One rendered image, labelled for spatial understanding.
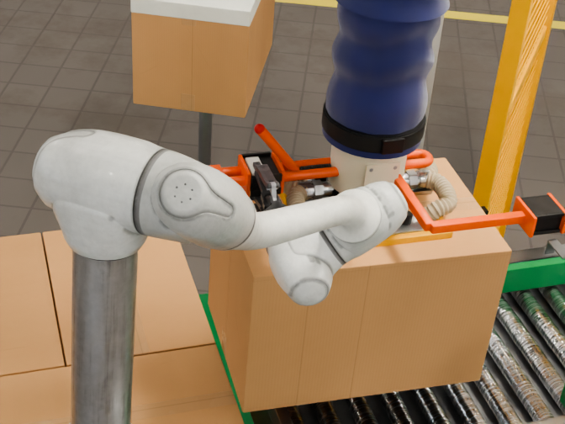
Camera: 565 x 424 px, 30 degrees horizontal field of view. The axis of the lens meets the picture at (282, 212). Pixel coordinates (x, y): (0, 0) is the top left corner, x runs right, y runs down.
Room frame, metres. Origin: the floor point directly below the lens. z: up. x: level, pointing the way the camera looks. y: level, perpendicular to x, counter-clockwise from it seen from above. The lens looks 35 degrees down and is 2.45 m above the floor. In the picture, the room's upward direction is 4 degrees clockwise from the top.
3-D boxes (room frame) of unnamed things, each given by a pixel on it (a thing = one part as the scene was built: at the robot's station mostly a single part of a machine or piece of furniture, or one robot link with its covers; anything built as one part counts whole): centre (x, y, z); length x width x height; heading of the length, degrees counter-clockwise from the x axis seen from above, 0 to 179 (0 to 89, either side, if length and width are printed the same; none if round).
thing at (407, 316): (2.01, -0.17, 0.87); 0.60 x 0.40 x 0.40; 107
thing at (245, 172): (1.94, 0.05, 1.20); 0.10 x 0.08 x 0.06; 19
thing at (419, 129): (2.02, -0.18, 1.31); 0.23 x 0.23 x 0.04
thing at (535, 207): (1.88, -0.55, 1.19); 0.09 x 0.08 x 0.05; 19
